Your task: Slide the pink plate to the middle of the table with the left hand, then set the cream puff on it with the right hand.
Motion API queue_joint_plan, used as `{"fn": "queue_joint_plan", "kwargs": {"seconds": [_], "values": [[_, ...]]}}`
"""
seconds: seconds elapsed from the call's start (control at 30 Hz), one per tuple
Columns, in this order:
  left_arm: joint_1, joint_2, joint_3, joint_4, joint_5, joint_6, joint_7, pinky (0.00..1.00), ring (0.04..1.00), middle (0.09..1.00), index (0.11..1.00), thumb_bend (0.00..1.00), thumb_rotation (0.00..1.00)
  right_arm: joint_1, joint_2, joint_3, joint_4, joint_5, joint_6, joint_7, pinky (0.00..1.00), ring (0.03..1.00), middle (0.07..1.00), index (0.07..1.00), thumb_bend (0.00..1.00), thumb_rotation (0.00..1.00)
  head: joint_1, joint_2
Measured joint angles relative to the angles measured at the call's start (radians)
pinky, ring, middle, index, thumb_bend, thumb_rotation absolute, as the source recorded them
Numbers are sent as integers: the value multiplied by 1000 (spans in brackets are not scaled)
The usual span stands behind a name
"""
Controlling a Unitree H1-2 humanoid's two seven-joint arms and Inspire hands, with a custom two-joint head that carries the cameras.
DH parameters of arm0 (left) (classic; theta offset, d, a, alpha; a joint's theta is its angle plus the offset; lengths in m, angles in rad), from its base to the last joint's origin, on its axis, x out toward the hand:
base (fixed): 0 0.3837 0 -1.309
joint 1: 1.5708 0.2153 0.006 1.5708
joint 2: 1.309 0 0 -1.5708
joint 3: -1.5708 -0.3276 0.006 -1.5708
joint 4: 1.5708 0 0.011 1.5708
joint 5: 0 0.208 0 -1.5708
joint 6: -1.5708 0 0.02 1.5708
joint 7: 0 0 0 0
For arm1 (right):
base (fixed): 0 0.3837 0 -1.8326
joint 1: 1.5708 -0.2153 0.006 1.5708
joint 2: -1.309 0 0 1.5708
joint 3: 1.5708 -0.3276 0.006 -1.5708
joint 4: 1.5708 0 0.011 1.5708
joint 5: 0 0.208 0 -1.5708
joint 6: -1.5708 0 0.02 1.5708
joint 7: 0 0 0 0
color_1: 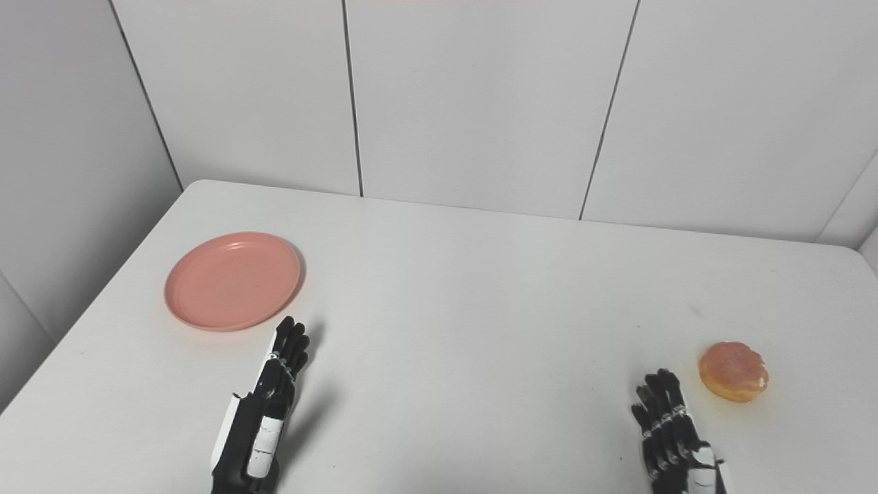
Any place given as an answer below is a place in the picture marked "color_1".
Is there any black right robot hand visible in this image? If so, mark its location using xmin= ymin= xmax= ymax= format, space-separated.
xmin=631 ymin=368 xmax=729 ymax=494

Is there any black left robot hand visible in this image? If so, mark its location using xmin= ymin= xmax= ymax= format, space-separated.
xmin=210 ymin=316 xmax=311 ymax=494

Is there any glazed cream puff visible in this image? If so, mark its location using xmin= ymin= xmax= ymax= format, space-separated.
xmin=698 ymin=341 xmax=770 ymax=403

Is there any pink round plate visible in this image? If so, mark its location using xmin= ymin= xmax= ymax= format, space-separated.
xmin=164 ymin=232 xmax=302 ymax=333

